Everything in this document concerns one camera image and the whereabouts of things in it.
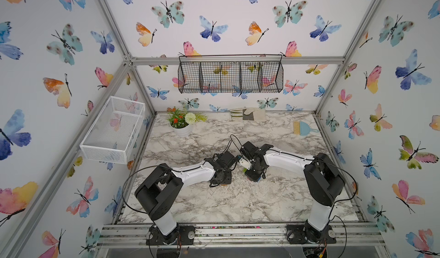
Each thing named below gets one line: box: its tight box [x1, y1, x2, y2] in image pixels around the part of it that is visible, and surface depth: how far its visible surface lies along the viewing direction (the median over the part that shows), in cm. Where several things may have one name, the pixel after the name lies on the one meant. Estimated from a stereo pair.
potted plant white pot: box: [166, 106, 208, 138], surface depth 100 cm
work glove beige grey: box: [229, 107, 266, 121], surface depth 121 cm
